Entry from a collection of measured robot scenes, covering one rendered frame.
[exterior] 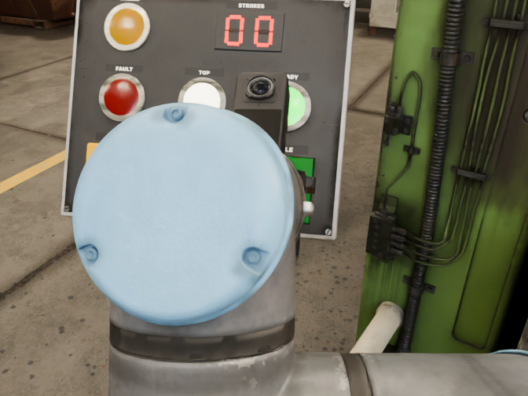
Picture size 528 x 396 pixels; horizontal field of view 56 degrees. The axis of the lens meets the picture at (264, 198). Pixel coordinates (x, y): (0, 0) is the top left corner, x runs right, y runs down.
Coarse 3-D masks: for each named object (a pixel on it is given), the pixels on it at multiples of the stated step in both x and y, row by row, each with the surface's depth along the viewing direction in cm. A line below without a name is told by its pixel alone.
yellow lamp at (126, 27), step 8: (112, 16) 60; (120, 16) 60; (128, 16) 60; (136, 16) 60; (112, 24) 60; (120, 24) 60; (128, 24) 60; (136, 24) 60; (144, 24) 60; (112, 32) 60; (120, 32) 60; (128, 32) 60; (136, 32) 60; (120, 40) 60; (128, 40) 60; (136, 40) 60
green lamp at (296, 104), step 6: (294, 90) 57; (294, 96) 57; (300, 96) 57; (294, 102) 57; (300, 102) 57; (294, 108) 57; (300, 108) 57; (288, 114) 57; (294, 114) 57; (300, 114) 57; (288, 120) 57; (294, 120) 57
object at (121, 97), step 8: (120, 80) 60; (128, 80) 60; (112, 88) 60; (120, 88) 60; (128, 88) 60; (136, 88) 60; (104, 96) 60; (112, 96) 60; (120, 96) 60; (128, 96) 60; (136, 96) 60; (112, 104) 60; (120, 104) 60; (128, 104) 60; (136, 104) 60; (112, 112) 60; (120, 112) 60; (128, 112) 60
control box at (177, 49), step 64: (128, 0) 60; (192, 0) 59; (256, 0) 58; (320, 0) 57; (128, 64) 60; (192, 64) 59; (256, 64) 58; (320, 64) 57; (320, 128) 57; (64, 192) 62; (320, 192) 57
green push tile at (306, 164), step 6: (288, 156) 57; (294, 162) 57; (300, 162) 57; (306, 162) 57; (312, 162) 57; (300, 168) 57; (306, 168) 57; (312, 168) 57; (306, 174) 57; (312, 174) 57; (306, 198) 57; (306, 222) 57
